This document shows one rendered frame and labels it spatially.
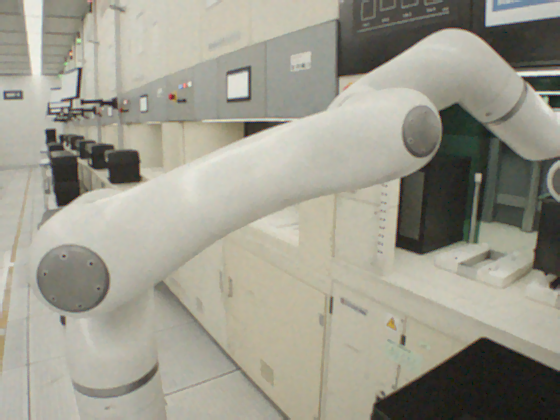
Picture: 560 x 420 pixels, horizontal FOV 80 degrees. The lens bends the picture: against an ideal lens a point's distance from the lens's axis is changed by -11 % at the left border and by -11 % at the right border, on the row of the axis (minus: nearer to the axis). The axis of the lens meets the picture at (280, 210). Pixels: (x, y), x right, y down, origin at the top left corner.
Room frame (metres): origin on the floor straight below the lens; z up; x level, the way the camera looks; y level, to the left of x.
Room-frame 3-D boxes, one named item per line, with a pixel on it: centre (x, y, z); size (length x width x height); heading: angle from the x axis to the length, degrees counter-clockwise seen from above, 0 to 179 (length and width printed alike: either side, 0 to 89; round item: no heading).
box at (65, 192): (3.67, 2.27, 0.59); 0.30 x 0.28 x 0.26; 34
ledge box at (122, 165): (2.99, 1.31, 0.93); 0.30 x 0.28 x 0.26; 31
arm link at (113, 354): (0.45, 0.23, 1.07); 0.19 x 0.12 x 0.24; 14
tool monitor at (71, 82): (3.33, 1.74, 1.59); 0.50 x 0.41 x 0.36; 124
